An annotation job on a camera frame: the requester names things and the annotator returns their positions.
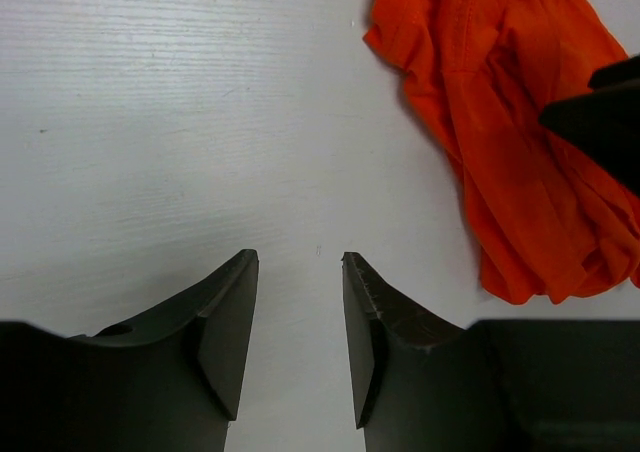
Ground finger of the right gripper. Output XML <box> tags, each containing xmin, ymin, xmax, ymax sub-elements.
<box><xmin>539</xmin><ymin>56</ymin><xmax>639</xmax><ymax>195</ymax></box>

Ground orange t-shirt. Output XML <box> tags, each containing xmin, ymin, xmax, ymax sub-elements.
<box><xmin>365</xmin><ymin>0</ymin><xmax>639</xmax><ymax>305</ymax></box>

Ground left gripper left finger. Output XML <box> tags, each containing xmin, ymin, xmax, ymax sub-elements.
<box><xmin>1</xmin><ymin>249</ymin><xmax>259</xmax><ymax>451</ymax></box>

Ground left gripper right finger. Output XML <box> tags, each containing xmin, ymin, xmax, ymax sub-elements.
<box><xmin>342</xmin><ymin>252</ymin><xmax>639</xmax><ymax>451</ymax></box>

